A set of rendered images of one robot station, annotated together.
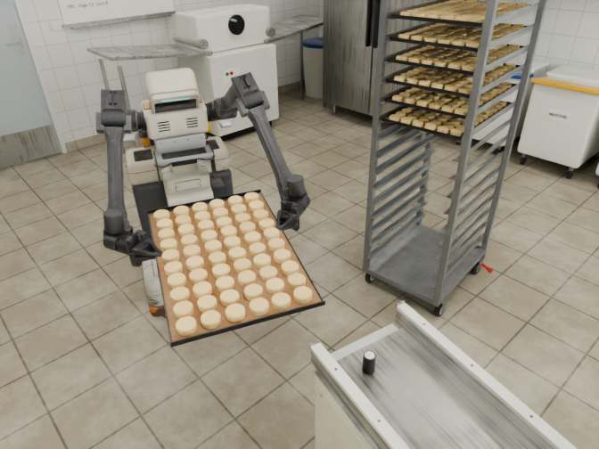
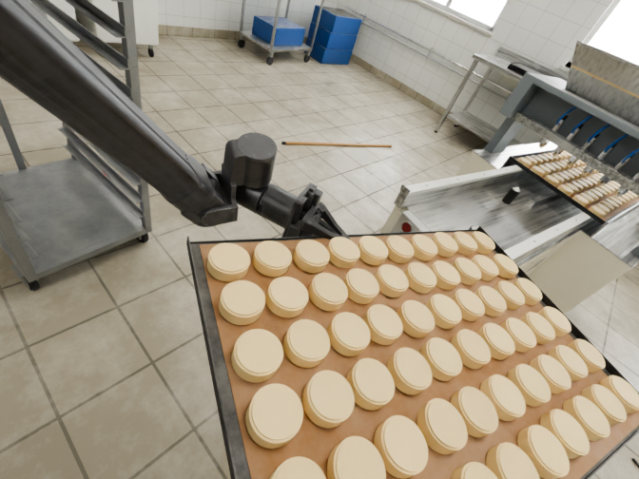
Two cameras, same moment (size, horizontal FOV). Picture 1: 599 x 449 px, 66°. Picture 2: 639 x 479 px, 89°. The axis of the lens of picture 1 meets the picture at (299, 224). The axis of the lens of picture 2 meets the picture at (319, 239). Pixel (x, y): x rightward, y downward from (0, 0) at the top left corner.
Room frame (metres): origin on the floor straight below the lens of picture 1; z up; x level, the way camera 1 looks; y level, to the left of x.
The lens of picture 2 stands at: (1.41, 0.44, 1.34)
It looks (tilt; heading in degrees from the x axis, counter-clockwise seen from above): 42 degrees down; 251
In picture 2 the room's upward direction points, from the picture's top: 22 degrees clockwise
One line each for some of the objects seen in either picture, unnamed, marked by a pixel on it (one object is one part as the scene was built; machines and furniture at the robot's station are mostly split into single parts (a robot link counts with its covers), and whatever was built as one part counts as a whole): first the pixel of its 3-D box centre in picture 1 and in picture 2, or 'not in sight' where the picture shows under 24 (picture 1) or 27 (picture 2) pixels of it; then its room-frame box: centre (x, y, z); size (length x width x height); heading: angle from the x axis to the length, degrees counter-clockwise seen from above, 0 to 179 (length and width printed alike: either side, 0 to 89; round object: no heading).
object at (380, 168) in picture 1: (408, 151); not in sight; (2.33, -0.61, 0.78); 0.64 x 0.03 x 0.03; 138
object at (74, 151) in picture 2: (460, 257); (100, 176); (2.07, -0.90, 0.24); 0.64 x 0.03 x 0.03; 138
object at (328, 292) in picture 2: (242, 219); (328, 291); (1.28, 0.19, 1.01); 0.05 x 0.05 x 0.02
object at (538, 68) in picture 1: (496, 105); not in sight; (4.25, -1.89, 0.39); 0.64 x 0.54 x 0.77; 134
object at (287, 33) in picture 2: not in sight; (279, 30); (1.32, -4.32, 0.29); 0.56 x 0.38 x 0.20; 49
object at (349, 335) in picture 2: (224, 223); (348, 334); (1.26, 0.24, 1.01); 0.05 x 0.05 x 0.02
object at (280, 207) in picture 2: (292, 211); (284, 209); (1.34, 0.02, 1.00); 0.07 x 0.07 x 0.10; 65
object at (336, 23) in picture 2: not in sight; (337, 20); (0.56, -4.89, 0.50); 0.60 x 0.40 x 0.20; 44
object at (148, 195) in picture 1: (184, 187); not in sight; (2.33, 0.66, 0.59); 0.55 x 0.34 x 0.83; 110
